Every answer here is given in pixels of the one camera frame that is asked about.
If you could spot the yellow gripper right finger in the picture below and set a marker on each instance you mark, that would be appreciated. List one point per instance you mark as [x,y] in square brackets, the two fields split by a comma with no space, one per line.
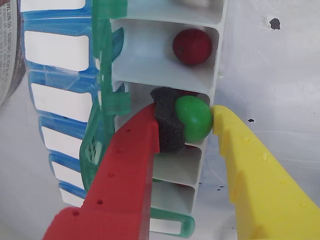
[262,187]

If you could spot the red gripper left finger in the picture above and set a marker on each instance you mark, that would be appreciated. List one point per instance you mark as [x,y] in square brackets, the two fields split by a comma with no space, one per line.
[120,187]

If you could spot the green candy pill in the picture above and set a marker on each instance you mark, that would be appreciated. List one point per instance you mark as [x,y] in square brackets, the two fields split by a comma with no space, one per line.
[195,117]

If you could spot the white table cloth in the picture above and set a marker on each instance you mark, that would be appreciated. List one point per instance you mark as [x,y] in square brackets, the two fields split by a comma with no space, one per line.
[275,100]

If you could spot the green weekly pill organiser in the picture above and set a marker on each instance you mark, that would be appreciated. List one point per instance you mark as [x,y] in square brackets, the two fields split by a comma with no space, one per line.
[162,70]

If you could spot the blue weekly pill organiser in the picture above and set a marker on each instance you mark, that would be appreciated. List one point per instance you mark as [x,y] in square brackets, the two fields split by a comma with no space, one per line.
[57,50]

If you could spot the white printed paper leaflet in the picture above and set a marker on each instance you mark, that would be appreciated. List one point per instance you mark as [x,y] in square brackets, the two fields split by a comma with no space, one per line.
[6,50]

